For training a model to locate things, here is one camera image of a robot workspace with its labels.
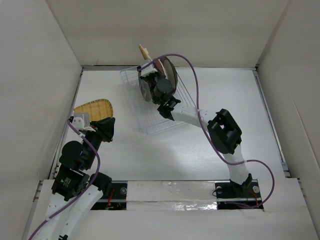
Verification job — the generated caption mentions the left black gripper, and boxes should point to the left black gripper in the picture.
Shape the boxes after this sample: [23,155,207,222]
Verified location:
[83,116,115,168]

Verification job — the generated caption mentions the grey reindeer pattern plate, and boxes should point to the grey reindeer pattern plate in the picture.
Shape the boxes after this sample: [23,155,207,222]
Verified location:
[138,71,152,102]

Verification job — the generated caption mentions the brown rimmed cream plate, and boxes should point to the brown rimmed cream plate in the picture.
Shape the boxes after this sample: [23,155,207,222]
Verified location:
[160,57,178,89]

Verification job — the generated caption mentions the red teal floral plate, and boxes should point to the red teal floral plate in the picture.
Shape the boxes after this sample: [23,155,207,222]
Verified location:
[153,59,166,75]

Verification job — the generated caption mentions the square bamboo tray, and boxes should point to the square bamboo tray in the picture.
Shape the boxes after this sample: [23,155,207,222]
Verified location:
[73,98,114,122]
[138,44,152,60]

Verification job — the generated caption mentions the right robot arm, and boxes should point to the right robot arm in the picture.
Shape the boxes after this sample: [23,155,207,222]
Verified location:
[138,72,252,198]

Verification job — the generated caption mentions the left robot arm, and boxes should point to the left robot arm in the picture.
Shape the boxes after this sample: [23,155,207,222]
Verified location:
[29,113,116,240]

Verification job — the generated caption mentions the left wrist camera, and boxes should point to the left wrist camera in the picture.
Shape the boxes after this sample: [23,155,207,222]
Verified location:
[68,112,92,131]

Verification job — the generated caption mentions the white wire dish rack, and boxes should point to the white wire dish rack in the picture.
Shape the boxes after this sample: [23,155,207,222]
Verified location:
[120,66,183,136]

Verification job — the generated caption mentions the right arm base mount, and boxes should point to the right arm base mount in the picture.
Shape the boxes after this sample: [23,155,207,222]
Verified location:
[212,179,264,210]

